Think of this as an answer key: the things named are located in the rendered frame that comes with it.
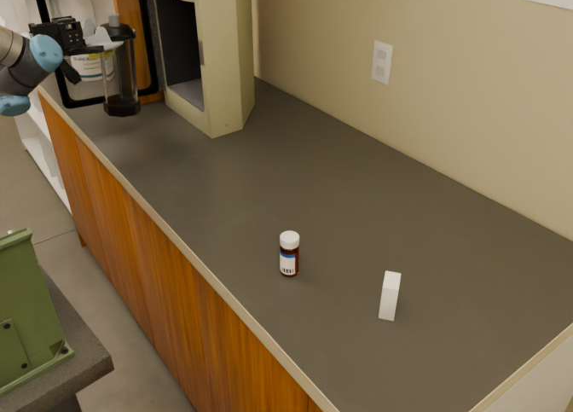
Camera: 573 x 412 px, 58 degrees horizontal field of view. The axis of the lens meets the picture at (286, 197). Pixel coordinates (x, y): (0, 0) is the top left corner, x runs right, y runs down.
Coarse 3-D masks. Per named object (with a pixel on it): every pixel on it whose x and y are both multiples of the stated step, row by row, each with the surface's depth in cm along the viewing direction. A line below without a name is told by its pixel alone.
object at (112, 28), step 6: (108, 18) 136; (114, 18) 135; (102, 24) 138; (108, 24) 138; (114, 24) 136; (120, 24) 139; (126, 24) 140; (108, 30) 134; (114, 30) 135; (120, 30) 135; (126, 30) 136; (132, 30) 139
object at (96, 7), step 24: (48, 0) 145; (72, 0) 148; (96, 0) 150; (120, 0) 153; (96, 24) 154; (144, 48) 163; (96, 72) 160; (144, 72) 167; (72, 96) 161; (96, 96) 164
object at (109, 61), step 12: (120, 36) 134; (120, 48) 137; (132, 48) 140; (108, 60) 138; (120, 60) 138; (132, 60) 141; (108, 72) 140; (120, 72) 140; (132, 72) 142; (108, 84) 141; (120, 84) 141; (132, 84) 144; (108, 96) 143; (120, 96) 143; (132, 96) 145
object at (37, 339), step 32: (0, 256) 73; (32, 256) 76; (0, 288) 75; (32, 288) 79; (0, 320) 77; (32, 320) 81; (0, 352) 79; (32, 352) 83; (64, 352) 88; (0, 384) 82
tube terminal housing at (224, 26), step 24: (216, 0) 137; (240, 0) 146; (216, 24) 140; (240, 24) 148; (216, 48) 143; (240, 48) 150; (216, 72) 147; (240, 72) 153; (168, 96) 173; (216, 96) 150; (240, 96) 156; (192, 120) 163; (216, 120) 154; (240, 120) 160
